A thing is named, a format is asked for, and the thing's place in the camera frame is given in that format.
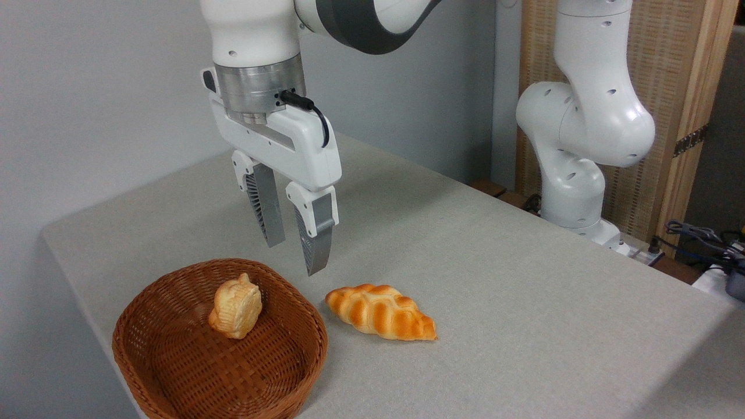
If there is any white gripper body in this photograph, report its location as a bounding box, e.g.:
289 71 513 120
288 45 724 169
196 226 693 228
201 67 343 193

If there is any wooden woven folding screen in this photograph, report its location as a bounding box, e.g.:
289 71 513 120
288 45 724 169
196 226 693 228
516 0 740 257

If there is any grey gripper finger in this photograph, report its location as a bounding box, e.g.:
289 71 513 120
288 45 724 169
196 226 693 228
232 150 286 248
285 182 339 276

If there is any blue-grey device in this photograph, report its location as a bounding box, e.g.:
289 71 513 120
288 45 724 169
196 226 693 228
725 269 745 302

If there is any bundle of dark cables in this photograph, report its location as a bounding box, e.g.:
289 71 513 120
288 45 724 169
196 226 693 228
665 219 745 269

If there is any fish-shaped pale bread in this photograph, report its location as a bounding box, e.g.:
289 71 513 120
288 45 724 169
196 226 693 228
208 273 263 340

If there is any brown woven wicker basket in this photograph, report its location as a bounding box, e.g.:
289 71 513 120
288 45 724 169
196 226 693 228
112 258 328 419

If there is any braided golden bread loaf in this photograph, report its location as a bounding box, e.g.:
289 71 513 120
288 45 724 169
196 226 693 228
325 284 438 342

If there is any metal screen hinge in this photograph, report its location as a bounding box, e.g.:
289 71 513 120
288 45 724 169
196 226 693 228
673 124 709 158

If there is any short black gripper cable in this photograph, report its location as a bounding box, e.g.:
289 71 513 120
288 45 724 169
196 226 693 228
279 90 331 148

